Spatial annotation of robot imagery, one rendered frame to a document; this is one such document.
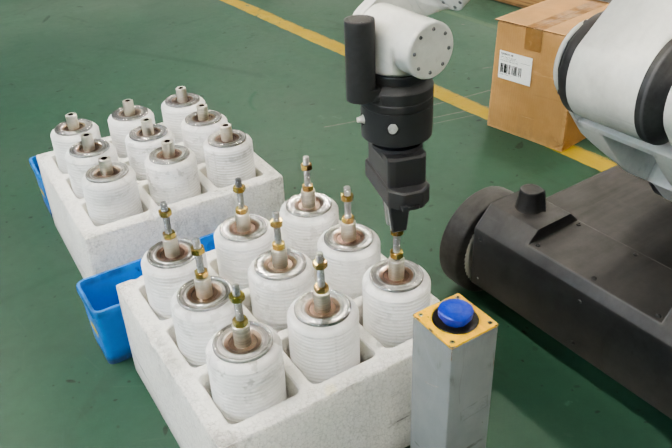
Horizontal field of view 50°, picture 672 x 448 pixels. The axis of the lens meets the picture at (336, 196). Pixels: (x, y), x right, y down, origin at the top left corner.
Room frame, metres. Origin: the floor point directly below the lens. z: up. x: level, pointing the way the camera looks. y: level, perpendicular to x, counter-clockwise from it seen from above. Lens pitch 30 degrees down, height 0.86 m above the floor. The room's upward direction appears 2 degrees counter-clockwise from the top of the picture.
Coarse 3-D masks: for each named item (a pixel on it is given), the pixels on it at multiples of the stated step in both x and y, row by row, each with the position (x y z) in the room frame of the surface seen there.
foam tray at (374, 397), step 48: (144, 288) 0.91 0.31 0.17; (144, 336) 0.81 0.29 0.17; (288, 336) 0.78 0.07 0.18; (144, 384) 0.87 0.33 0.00; (192, 384) 0.69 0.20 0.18; (288, 384) 0.70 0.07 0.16; (336, 384) 0.68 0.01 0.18; (384, 384) 0.71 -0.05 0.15; (192, 432) 0.67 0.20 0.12; (240, 432) 0.61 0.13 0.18; (288, 432) 0.63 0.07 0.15; (336, 432) 0.67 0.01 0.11; (384, 432) 0.71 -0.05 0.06
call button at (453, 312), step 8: (440, 304) 0.65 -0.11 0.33; (448, 304) 0.65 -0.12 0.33; (456, 304) 0.65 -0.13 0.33; (464, 304) 0.65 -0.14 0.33; (440, 312) 0.64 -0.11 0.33; (448, 312) 0.64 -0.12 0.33; (456, 312) 0.63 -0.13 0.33; (464, 312) 0.63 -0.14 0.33; (472, 312) 0.64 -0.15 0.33; (448, 320) 0.63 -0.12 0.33; (456, 320) 0.62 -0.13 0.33; (464, 320) 0.62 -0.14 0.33
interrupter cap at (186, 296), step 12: (216, 276) 0.82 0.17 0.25; (180, 288) 0.80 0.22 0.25; (192, 288) 0.80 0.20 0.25; (216, 288) 0.80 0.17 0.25; (228, 288) 0.80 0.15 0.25; (180, 300) 0.77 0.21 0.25; (192, 300) 0.77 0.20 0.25; (204, 300) 0.78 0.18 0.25; (216, 300) 0.77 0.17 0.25; (228, 300) 0.77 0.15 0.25
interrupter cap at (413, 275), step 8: (376, 264) 0.84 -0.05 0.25; (384, 264) 0.84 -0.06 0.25; (408, 264) 0.83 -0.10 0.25; (416, 264) 0.83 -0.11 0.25; (376, 272) 0.82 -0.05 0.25; (384, 272) 0.82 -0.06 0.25; (408, 272) 0.82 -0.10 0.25; (416, 272) 0.82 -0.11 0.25; (376, 280) 0.80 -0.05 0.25; (384, 280) 0.80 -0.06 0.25; (392, 280) 0.80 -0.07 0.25; (400, 280) 0.80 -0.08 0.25; (408, 280) 0.80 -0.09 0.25; (416, 280) 0.80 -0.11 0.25; (384, 288) 0.78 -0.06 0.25; (392, 288) 0.78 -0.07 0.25; (400, 288) 0.78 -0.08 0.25; (408, 288) 0.78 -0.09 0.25
